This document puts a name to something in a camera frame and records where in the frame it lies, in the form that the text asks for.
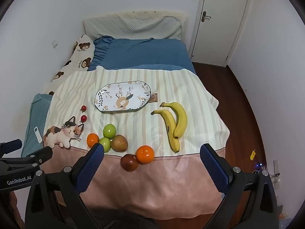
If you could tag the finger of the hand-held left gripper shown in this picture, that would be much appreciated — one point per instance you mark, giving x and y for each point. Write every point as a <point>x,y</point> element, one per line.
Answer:
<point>10,145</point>
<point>40,155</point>

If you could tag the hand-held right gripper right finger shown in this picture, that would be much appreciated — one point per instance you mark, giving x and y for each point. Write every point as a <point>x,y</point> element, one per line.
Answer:
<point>213,167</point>

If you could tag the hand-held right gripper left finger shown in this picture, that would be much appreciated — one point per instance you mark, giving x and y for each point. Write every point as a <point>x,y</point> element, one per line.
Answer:
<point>91,167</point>

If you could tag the orange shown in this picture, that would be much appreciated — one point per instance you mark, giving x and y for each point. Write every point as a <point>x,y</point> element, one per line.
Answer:
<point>93,140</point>
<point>145,154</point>

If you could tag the green apple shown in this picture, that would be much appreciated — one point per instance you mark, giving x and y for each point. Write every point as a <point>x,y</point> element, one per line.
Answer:
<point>106,144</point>
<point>109,130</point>

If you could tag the brown pear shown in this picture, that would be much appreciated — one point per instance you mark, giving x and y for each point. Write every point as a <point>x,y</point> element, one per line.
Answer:
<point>119,143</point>

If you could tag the dark red apple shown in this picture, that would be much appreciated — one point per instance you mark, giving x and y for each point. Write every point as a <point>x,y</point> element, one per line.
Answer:
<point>129,162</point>

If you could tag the yellow banana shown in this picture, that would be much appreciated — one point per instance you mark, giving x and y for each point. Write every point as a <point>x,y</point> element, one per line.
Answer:
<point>182,121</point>
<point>170,133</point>

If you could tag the oval floral deer plate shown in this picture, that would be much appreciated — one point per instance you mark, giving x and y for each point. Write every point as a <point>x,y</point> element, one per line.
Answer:
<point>122,97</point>

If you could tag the white remote control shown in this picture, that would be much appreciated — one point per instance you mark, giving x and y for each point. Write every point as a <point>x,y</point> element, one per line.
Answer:
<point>38,135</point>

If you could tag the yellow tag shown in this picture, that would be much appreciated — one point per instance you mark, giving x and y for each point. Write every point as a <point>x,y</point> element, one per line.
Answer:
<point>252,155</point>

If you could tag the striped cat printed blanket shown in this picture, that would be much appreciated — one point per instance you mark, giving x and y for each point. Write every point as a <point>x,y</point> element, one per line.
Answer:
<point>147,186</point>

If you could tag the bear print pillow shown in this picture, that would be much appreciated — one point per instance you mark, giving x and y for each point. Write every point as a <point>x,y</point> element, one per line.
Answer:
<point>81,52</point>

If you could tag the blue quilt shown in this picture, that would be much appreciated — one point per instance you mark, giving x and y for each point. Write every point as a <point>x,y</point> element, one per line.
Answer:
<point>143,52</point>

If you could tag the white door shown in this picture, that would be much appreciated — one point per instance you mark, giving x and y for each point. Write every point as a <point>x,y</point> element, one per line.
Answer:
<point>221,28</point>

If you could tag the white quilted pillow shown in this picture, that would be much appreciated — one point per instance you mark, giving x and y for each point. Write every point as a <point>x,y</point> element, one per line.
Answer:
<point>133,27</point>

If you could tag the white wall socket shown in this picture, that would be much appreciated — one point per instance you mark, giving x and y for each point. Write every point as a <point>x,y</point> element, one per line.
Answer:
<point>276,168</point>

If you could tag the white wall switch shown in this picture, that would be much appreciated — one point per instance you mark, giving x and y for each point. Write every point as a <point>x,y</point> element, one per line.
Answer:
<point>54,44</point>

